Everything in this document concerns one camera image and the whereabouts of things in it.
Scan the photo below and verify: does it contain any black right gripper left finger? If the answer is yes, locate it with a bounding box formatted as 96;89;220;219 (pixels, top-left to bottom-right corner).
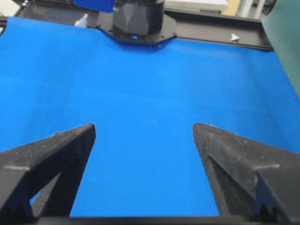
0;123;96;219

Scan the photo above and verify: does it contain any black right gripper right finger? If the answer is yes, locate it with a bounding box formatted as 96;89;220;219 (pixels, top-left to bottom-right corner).
193;123;300;222

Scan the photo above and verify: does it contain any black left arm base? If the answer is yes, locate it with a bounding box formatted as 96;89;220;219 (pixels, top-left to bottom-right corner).
97;0;177;45

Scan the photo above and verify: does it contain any green backdrop curtain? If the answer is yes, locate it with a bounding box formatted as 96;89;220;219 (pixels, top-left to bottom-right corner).
262;0;300;96

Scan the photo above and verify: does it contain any black table edge rail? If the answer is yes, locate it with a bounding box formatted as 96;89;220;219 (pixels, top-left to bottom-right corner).
16;0;273;51

